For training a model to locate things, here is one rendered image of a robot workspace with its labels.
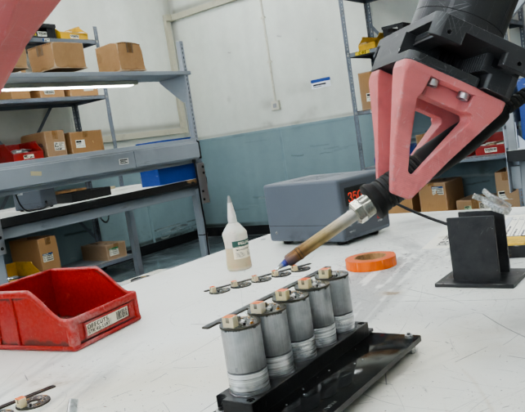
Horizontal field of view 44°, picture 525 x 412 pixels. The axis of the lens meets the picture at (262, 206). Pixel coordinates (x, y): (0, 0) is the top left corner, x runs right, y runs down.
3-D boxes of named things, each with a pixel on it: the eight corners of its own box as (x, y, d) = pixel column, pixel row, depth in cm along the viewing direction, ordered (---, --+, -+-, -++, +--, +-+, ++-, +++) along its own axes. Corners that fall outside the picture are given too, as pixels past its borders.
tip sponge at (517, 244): (538, 246, 74) (536, 233, 74) (532, 257, 70) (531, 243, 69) (471, 249, 78) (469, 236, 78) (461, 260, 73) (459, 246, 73)
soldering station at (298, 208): (392, 230, 100) (384, 168, 99) (346, 247, 92) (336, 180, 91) (318, 230, 111) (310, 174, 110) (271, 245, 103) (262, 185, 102)
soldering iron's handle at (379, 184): (387, 221, 40) (549, 107, 41) (365, 188, 39) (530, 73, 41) (374, 217, 42) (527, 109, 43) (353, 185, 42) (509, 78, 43)
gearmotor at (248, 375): (280, 396, 40) (267, 315, 39) (257, 413, 38) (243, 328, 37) (248, 391, 41) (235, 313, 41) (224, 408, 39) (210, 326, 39)
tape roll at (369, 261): (374, 274, 73) (373, 263, 73) (335, 270, 77) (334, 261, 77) (407, 261, 77) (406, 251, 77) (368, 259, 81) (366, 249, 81)
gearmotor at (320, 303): (345, 348, 46) (335, 279, 46) (328, 360, 44) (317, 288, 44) (316, 346, 48) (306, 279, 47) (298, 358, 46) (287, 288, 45)
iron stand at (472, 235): (491, 324, 61) (545, 239, 57) (413, 272, 65) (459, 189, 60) (508, 305, 66) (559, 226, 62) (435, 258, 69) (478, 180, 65)
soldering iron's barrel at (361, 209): (296, 274, 40) (380, 214, 40) (282, 253, 39) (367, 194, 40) (291, 270, 41) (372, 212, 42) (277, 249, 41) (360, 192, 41)
